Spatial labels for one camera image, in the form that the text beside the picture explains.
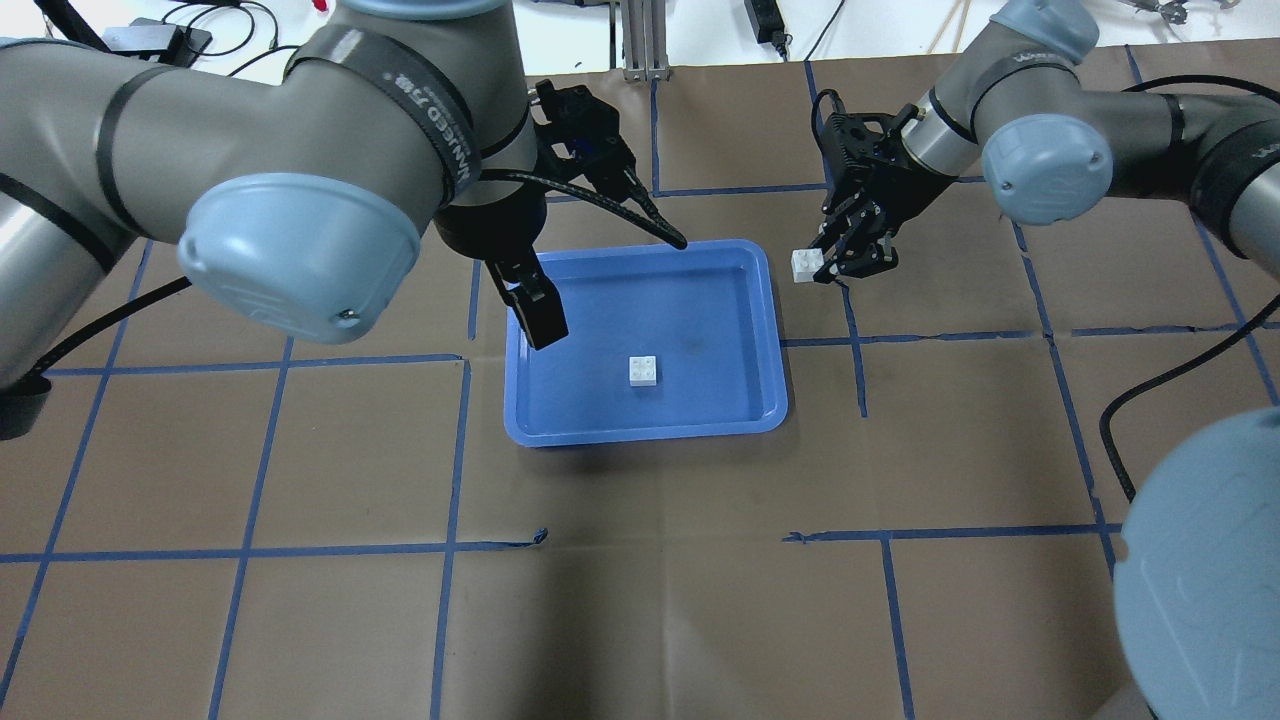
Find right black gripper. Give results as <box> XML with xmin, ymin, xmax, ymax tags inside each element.
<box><xmin>810</xmin><ymin>90</ymin><xmax>956</xmax><ymax>281</ymax></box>

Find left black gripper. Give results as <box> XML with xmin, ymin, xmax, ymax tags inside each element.
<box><xmin>435</xmin><ymin>79</ymin><xmax>689</xmax><ymax>350</ymax></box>

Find white block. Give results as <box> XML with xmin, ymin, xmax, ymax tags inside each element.
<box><xmin>628</xmin><ymin>355</ymin><xmax>659</xmax><ymax>388</ymax></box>
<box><xmin>790</xmin><ymin>249</ymin><xmax>826</xmax><ymax>284</ymax></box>

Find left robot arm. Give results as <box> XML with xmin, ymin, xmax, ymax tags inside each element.
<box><xmin>3</xmin><ymin>1</ymin><xmax>568</xmax><ymax>389</ymax></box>

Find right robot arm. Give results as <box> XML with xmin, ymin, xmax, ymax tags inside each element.
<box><xmin>794</xmin><ymin>1</ymin><xmax>1277</xmax><ymax>719</ymax></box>

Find blue plastic tray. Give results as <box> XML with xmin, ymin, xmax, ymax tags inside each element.
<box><xmin>504</xmin><ymin>240</ymin><xmax>790</xmax><ymax>448</ymax></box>

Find black power adapter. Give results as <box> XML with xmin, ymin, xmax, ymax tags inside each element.
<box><xmin>742</xmin><ymin>0</ymin><xmax>792</xmax><ymax>61</ymax></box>

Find brown paper table cover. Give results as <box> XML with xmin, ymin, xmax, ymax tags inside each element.
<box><xmin>3</xmin><ymin>56</ymin><xmax>1277</xmax><ymax>719</ymax></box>

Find aluminium frame post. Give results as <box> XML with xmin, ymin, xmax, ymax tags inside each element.
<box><xmin>617</xmin><ymin>0</ymin><xmax>671</xmax><ymax>83</ymax></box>

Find black braided cable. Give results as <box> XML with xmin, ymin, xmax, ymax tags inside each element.
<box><xmin>1100</xmin><ymin>290</ymin><xmax>1280</xmax><ymax>503</ymax></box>

